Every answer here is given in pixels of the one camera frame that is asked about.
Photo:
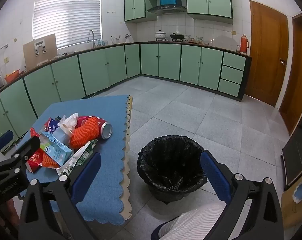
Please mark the white tissue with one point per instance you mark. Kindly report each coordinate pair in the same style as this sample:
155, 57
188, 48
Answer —
71, 121

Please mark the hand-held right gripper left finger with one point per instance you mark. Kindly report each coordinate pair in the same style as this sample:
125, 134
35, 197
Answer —
87, 177

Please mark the small orange foam net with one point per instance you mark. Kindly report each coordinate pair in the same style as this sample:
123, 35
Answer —
49, 161

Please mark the white window blind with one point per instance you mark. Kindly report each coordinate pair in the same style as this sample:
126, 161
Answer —
66, 15

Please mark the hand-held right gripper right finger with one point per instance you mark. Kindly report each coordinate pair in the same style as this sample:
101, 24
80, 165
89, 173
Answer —
215, 177

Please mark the steel kitchen faucet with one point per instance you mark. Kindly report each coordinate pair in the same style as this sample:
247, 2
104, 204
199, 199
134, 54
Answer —
93, 40

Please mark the red crushed soda can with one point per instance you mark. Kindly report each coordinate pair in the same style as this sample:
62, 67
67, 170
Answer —
104, 131

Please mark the red thermos flask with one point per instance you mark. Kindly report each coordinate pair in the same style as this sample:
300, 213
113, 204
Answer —
244, 45

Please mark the small glass jar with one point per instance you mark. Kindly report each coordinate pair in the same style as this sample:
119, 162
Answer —
238, 49

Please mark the white green salt packet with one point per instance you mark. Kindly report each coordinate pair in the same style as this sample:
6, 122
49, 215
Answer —
84, 153

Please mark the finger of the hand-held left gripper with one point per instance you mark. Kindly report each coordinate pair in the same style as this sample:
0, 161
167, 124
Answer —
2, 140
28, 146

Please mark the green base cabinets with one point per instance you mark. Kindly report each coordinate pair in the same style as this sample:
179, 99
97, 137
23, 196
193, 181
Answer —
166, 60

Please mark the blue scalloped tablecloth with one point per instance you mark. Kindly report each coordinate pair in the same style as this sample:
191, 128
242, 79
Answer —
111, 160

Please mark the black glass panel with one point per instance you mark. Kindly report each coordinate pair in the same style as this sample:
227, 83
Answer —
298, 155

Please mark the utensil holder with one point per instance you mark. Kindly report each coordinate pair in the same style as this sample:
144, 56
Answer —
115, 40

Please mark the red paper packet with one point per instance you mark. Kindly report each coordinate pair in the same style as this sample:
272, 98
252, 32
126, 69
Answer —
33, 160

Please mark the black range hood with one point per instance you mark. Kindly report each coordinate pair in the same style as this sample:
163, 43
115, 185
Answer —
166, 9

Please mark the black wok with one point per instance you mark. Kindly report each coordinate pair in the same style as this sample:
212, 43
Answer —
177, 37

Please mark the orange plastic basin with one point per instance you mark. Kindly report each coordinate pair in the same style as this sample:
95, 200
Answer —
12, 76

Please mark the green white milk carton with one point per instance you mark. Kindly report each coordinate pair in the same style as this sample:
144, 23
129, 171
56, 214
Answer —
46, 148

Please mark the blue snack packet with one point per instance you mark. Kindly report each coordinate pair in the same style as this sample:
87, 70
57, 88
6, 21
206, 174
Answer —
52, 126

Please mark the person's striped trouser leg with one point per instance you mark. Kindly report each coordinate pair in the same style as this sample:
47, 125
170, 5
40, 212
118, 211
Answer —
190, 220

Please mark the large orange foam net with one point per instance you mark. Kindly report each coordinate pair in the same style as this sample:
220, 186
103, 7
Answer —
83, 132

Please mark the white cooking pot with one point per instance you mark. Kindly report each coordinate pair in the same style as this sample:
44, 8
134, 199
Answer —
160, 35

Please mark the dish soap bottles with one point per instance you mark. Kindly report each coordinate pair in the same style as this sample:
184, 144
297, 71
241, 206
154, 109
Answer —
103, 42

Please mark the green wall cabinets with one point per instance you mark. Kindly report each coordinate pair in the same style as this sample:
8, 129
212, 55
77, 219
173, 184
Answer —
208, 0

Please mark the wooden door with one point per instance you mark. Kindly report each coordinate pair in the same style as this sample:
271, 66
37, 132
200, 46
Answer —
265, 55

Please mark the black trash bin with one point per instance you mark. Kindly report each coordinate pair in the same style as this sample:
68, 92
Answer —
171, 160

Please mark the light blue milk carton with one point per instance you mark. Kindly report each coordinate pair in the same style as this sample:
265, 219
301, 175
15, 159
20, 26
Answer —
57, 150

